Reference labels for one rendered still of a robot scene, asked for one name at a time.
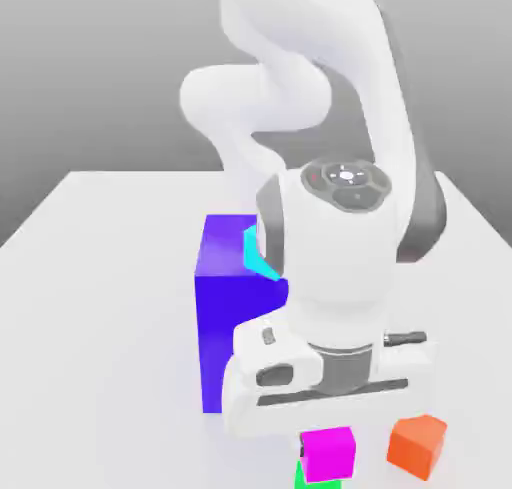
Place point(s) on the small orange cube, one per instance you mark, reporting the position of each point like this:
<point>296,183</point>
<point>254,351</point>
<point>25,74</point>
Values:
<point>412,449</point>

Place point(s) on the small green cube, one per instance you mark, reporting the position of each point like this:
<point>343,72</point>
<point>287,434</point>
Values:
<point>304,482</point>

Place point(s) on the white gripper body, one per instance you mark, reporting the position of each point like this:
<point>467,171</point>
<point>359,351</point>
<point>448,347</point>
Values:
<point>280,415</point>

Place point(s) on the small magenta cube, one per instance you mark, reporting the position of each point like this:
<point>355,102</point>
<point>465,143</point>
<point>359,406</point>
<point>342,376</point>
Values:
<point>328,455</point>

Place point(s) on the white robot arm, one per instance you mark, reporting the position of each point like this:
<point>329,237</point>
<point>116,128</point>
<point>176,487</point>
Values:
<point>344,257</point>

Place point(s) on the large blue box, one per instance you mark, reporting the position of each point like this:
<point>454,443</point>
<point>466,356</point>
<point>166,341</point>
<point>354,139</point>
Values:
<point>224,317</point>

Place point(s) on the small cyan cube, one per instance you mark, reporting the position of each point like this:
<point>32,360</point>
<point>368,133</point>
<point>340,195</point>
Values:
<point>252,253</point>

